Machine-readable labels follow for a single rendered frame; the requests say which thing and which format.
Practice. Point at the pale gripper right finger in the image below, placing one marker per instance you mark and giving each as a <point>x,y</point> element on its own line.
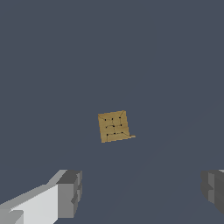
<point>214,188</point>

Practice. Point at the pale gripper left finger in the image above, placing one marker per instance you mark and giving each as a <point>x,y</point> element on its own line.
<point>49,199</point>

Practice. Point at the tan wooden block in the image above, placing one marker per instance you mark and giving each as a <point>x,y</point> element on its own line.
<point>113,126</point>

